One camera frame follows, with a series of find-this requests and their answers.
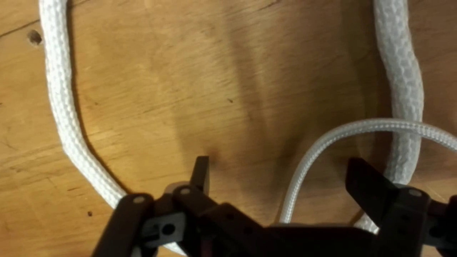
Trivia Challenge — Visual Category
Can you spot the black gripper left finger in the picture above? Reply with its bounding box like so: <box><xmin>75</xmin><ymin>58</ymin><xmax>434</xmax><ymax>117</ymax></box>
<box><xmin>91</xmin><ymin>155</ymin><xmax>229</xmax><ymax>257</ymax></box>

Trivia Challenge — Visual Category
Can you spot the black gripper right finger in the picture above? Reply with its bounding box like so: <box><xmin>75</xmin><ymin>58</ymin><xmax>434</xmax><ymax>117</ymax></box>
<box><xmin>344</xmin><ymin>157</ymin><xmax>457</xmax><ymax>257</ymax></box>

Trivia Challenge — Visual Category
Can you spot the thin white cord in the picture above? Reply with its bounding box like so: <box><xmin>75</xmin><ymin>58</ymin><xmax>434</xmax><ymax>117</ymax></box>
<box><xmin>277</xmin><ymin>117</ymin><xmax>457</xmax><ymax>225</ymax></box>

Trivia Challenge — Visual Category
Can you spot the white rope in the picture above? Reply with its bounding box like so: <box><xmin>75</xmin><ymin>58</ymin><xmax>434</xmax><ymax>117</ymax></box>
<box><xmin>37</xmin><ymin>0</ymin><xmax>425</xmax><ymax>257</ymax></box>

